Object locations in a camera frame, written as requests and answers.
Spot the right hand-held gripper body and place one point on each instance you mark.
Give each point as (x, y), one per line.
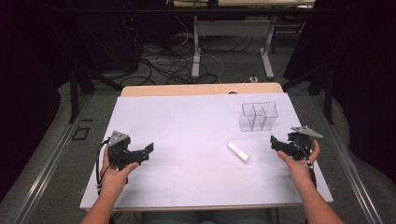
(299, 146)

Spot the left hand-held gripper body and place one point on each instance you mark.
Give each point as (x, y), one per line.
(118, 152)

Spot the clear acrylic divided organizer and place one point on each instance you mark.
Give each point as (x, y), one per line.
(258, 116)

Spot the white rectangular tube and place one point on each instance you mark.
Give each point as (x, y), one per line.
(238, 152)

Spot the person's right hand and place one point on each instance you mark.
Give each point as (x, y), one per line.
(300, 169)

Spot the person's left hand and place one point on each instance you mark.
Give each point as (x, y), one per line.
(113, 180)

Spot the white table sheet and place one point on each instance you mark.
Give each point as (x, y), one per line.
(193, 140)

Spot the black metal stand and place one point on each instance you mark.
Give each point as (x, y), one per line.
(327, 90)
(76, 90)

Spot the white power strip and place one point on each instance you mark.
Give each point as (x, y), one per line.
(253, 79)

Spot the black curtain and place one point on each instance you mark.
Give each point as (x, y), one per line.
(28, 77)
(361, 62)

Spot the black computer tower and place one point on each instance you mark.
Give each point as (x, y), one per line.
(132, 43)

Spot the white desk with metal legs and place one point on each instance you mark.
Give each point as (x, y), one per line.
(196, 46)

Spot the aluminium floor rail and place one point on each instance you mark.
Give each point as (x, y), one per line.
(40, 174)
(348, 168)

